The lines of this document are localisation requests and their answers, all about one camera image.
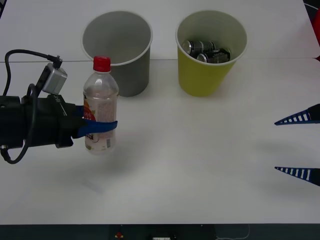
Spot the clear bottle with red cap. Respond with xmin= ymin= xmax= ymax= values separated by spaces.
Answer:
xmin=82 ymin=56 xmax=120 ymax=156

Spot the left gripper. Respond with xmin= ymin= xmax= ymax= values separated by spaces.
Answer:
xmin=21 ymin=94 xmax=119 ymax=149

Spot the thin white cable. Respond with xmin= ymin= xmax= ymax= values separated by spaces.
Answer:
xmin=216 ymin=224 xmax=251 ymax=240

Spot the yellow-green plastic bin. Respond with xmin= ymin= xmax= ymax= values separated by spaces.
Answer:
xmin=175 ymin=9 xmax=248 ymax=98

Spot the grey plastic bin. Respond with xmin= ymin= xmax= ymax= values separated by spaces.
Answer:
xmin=81 ymin=10 xmax=154 ymax=98

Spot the red object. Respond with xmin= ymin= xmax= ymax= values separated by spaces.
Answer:
xmin=311 ymin=8 xmax=320 ymax=49

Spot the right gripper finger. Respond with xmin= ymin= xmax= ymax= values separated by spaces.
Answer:
xmin=274 ymin=166 xmax=320 ymax=187
xmin=273 ymin=103 xmax=320 ymax=126

